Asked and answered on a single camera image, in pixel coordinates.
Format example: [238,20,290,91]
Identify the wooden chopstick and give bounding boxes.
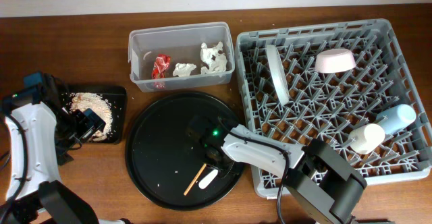
[183,163,207,196]

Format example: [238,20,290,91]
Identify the white cup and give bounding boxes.
[348,123,385,155]

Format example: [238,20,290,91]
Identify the round black tray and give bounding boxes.
[125,92,244,211]

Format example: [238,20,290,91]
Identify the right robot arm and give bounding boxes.
[186,115,367,224]

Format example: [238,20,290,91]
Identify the black rectangular tray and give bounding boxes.
[60,84,127,144]

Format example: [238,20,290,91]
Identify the pink bowl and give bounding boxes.
[315,49,356,74]

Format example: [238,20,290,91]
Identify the light blue cup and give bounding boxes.
[376,104,416,134]

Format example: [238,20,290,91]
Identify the red snack wrapper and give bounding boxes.
[151,54,171,79]

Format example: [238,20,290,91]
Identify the grey plate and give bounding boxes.
[265,45,290,106]

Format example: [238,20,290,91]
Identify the grey dishwasher rack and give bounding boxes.
[235,19,431,185]

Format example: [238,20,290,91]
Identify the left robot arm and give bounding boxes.
[1,72,105,224]

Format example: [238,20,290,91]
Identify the rice pile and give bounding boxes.
[72,92,113,142]

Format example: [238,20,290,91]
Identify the clear plastic bin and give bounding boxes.
[128,22,236,92]

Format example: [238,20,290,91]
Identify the peanut shells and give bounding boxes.
[70,95,86,112]

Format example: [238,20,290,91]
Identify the white plastic fork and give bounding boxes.
[198,169,219,189]

